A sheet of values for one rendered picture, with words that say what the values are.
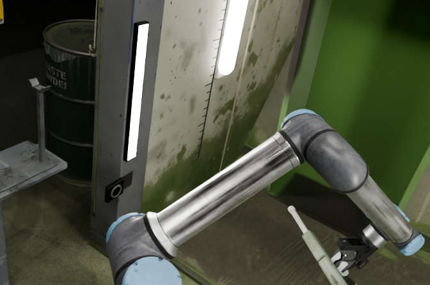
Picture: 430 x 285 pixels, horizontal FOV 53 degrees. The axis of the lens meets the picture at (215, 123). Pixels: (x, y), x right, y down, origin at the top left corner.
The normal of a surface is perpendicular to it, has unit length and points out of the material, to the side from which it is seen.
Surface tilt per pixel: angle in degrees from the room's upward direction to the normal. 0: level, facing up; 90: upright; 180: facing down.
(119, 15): 90
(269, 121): 57
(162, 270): 5
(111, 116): 90
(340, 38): 102
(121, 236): 37
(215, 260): 0
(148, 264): 5
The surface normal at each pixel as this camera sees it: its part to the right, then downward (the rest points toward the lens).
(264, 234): 0.17, -0.85
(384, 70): -0.55, 0.51
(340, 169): -0.11, 0.15
